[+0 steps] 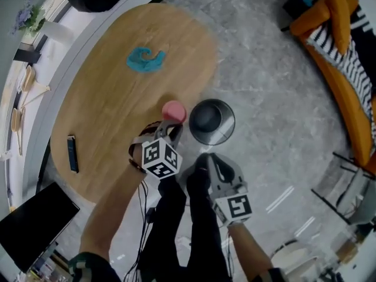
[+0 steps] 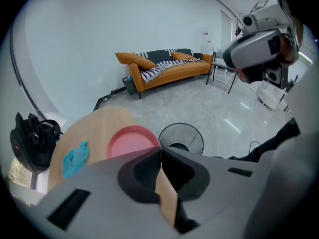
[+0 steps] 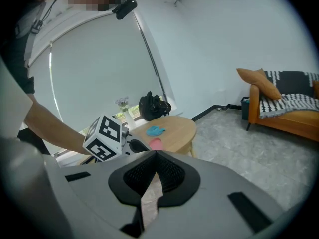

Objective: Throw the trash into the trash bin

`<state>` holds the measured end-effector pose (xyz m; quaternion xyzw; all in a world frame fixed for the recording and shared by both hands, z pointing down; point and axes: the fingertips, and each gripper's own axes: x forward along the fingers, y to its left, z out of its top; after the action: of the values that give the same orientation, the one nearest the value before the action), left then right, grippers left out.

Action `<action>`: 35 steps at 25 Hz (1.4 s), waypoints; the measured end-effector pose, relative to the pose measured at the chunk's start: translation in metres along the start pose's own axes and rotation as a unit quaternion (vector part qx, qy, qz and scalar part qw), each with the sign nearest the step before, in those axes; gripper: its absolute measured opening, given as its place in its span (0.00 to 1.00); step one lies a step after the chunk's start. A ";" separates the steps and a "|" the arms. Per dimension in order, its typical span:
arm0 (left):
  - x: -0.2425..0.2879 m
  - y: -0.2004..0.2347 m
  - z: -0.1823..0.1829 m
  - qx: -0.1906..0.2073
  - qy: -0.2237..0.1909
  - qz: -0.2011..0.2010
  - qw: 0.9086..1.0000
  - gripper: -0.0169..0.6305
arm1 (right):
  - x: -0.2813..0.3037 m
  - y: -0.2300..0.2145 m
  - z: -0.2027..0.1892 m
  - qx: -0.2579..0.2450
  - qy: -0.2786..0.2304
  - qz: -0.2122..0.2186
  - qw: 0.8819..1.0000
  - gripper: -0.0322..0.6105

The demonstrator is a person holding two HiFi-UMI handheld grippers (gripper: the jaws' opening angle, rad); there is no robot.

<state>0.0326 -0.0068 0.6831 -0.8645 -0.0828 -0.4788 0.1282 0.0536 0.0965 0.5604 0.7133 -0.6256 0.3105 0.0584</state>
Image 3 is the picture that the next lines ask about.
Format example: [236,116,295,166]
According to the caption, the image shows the large orange cushion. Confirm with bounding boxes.
[236,68,282,100]

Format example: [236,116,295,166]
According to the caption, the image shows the black head camera cable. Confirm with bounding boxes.
[29,0,62,34]

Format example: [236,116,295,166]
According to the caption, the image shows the black head-worn camera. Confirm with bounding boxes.
[111,0,138,20]

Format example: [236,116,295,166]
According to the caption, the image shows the black backpack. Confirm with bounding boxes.
[138,91,172,121]

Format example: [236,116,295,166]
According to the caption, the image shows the black white striped blanket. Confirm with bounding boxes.
[258,70,319,120]

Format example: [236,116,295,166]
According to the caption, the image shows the person's dark green shirt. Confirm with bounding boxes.
[0,0,62,96]

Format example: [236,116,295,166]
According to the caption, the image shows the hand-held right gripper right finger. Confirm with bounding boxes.
[147,150,285,239]

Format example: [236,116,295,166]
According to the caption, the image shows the narrow grey roller blind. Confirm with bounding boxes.
[27,40,64,124]

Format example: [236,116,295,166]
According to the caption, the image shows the teal object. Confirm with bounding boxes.
[146,125,166,137]

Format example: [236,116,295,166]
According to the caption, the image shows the white vase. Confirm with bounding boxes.
[124,110,137,130]

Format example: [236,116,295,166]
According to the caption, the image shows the black storage box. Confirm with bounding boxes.
[240,96,251,121]

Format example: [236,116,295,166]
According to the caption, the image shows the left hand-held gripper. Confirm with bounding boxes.
[83,115,151,162]

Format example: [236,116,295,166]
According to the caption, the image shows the person's left forearm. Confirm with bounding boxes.
[24,100,92,156]

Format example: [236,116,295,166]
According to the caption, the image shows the pink round object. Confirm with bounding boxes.
[149,137,164,151]

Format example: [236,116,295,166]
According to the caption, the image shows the purple flower bouquet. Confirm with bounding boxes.
[115,96,130,113]

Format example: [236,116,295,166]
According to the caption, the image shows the wide grey roller blind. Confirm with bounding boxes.
[49,10,176,136]

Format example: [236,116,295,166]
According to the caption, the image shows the black window frame post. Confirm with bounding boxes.
[133,12,168,102]

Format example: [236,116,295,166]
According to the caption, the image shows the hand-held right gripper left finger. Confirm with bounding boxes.
[44,150,157,239]

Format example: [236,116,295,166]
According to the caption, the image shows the orange sofa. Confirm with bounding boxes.
[246,83,319,143]

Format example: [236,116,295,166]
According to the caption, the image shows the wooden coffee table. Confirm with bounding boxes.
[79,115,198,166]

